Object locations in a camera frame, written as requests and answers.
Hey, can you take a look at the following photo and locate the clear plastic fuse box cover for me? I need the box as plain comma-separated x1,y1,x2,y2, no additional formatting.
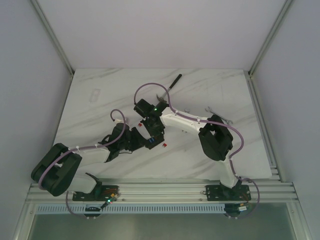
89,88,101,103

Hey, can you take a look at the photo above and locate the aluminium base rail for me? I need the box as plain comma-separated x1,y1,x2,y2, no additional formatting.
26,177,298,203

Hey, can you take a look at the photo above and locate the black fuse box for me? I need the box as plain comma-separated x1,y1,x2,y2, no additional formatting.
144,133,165,150

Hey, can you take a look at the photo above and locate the claw hammer black handle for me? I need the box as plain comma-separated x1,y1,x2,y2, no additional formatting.
156,74,182,103

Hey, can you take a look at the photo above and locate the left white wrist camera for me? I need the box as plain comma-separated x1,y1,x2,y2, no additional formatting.
113,118,129,125

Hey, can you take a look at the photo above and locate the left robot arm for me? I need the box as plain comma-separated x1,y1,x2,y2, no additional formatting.
31,123,155,201

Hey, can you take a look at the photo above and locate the white slotted cable duct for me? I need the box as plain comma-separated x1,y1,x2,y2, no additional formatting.
35,203,226,215

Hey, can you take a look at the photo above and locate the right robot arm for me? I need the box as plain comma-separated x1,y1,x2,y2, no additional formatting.
134,99,240,201

